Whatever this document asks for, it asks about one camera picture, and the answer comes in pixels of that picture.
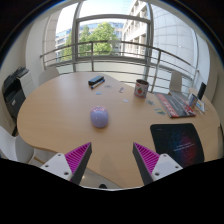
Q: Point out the grey metal balcony railing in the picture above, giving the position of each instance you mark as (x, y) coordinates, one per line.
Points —
(92, 56)

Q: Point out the blue and white marker pen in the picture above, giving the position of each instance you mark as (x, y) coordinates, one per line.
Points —
(98, 84)

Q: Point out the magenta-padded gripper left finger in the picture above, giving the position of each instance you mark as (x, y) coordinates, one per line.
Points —
(59, 165)

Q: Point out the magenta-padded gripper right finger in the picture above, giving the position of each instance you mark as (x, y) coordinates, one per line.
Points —
(164, 165)

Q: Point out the small teal card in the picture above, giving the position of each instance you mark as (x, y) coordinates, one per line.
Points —
(160, 111)

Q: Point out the lilac and pink computer mouse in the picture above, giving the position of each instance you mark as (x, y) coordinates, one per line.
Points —
(99, 117)

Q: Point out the black rectangular case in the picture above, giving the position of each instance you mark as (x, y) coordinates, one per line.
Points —
(96, 80)

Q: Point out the white chair with wooden legs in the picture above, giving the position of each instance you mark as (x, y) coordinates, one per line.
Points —
(13, 146)

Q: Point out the red and black magazine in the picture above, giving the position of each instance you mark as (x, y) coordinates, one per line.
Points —
(174, 105)

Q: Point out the black and white office printer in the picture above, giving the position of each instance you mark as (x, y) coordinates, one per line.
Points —
(15, 91)

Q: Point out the black mouse pad, red-blue print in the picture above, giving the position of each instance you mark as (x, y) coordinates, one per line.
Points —
(176, 143)

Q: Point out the black upright speaker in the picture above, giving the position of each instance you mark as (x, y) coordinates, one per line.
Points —
(201, 90)

